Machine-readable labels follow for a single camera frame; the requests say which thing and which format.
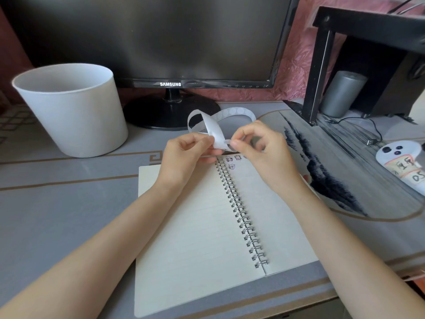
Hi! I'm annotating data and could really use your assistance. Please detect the person's right hand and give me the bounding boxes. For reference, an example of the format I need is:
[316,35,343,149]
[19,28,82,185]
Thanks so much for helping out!
[230,121,308,193]

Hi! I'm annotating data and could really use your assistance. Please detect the person's left hand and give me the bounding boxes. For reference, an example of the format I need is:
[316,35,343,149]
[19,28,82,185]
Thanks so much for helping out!
[156,132,225,192]

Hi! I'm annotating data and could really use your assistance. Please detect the white sticker strip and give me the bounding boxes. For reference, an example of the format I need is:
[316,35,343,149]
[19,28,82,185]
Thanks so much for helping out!
[187,108,257,155]

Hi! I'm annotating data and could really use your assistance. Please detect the cream spiral notebook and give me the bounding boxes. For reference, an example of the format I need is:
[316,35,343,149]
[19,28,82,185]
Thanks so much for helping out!
[134,155,320,319]

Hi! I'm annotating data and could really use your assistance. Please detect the person's left forearm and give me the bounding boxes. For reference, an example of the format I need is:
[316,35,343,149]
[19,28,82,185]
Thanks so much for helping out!
[0,181,188,319]

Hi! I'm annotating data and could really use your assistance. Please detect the person's right forearm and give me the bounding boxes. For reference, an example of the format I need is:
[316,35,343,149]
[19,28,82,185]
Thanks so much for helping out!
[287,181,425,319]

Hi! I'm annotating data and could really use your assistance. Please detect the grey cylindrical speaker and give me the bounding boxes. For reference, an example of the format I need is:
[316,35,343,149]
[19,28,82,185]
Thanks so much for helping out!
[320,70,368,118]

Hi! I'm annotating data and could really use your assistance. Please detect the white plastic waste bin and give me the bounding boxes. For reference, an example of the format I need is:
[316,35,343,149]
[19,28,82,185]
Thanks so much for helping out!
[12,63,129,158]

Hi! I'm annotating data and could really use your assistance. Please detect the grey patterned desk mat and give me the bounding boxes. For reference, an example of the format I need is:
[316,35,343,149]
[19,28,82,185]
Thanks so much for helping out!
[0,101,425,319]

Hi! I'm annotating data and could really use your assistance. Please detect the white labelled VR controller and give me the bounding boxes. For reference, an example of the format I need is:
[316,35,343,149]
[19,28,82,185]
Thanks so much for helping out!
[375,141,425,196]

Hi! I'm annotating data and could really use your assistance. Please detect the black computer monitor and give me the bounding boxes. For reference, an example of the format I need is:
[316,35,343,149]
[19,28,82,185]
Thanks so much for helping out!
[0,0,301,131]

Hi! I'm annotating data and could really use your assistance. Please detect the black shelf frame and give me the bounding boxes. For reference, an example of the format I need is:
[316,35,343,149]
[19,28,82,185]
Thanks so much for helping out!
[284,6,425,127]

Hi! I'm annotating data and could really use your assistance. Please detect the black cable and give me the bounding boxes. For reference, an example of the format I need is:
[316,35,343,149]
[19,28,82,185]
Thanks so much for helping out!
[327,117,384,145]

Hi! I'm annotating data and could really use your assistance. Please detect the black wire frame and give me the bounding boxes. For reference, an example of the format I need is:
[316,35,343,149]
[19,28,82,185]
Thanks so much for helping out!
[386,0,425,14]

